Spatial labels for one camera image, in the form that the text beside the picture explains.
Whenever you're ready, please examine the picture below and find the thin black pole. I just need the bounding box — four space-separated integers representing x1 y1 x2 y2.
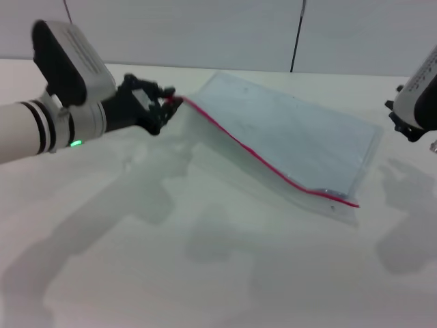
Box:
290 0 307 73

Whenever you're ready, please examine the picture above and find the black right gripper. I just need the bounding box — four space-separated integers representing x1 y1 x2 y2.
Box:
384 85 427 144

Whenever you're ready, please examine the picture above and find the clear document bag red zip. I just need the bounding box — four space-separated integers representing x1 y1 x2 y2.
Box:
179 70 384 226

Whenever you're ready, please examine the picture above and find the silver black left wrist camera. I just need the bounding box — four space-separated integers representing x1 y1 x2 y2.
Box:
31 19 117 109

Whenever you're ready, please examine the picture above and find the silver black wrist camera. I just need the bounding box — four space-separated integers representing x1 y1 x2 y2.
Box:
31 19 117 109
392 44 437 131

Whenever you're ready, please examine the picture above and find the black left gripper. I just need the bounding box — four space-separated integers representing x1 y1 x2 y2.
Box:
101 74 184 137

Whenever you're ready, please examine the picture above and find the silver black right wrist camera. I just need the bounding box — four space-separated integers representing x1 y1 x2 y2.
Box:
392 44 437 131

